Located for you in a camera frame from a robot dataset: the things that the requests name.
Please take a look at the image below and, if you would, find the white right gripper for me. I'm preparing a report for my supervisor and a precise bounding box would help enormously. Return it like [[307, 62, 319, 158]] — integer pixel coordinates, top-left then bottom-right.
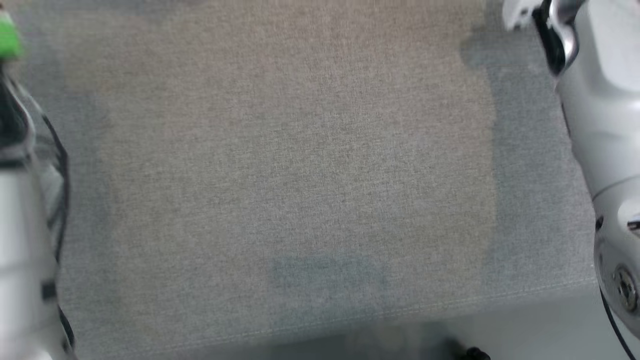
[[501, 0, 545, 31]]

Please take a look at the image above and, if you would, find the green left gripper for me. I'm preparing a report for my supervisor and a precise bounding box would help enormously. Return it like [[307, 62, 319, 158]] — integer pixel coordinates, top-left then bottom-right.
[[0, 10, 24, 62]]

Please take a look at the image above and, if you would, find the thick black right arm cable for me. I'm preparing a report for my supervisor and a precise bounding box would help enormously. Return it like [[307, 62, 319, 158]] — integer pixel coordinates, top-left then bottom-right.
[[597, 289, 632, 360]]

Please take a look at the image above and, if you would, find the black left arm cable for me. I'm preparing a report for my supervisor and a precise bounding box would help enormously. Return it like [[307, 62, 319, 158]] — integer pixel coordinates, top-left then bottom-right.
[[40, 112, 77, 351]]

